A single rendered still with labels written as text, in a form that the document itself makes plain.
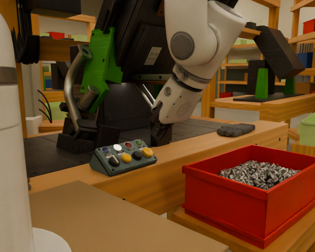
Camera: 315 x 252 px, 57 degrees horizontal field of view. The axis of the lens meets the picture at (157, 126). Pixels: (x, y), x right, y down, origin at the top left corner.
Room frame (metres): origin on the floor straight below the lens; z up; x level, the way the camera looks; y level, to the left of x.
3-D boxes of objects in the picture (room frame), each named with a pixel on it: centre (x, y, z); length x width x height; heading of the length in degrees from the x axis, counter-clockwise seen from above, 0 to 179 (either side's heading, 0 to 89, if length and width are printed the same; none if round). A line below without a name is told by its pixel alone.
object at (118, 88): (1.24, 0.18, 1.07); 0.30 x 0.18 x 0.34; 135
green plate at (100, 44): (0.97, 0.17, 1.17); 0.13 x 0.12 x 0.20; 135
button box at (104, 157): (0.72, 0.09, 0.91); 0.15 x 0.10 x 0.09; 135
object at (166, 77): (1.05, 0.03, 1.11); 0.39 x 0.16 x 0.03; 45
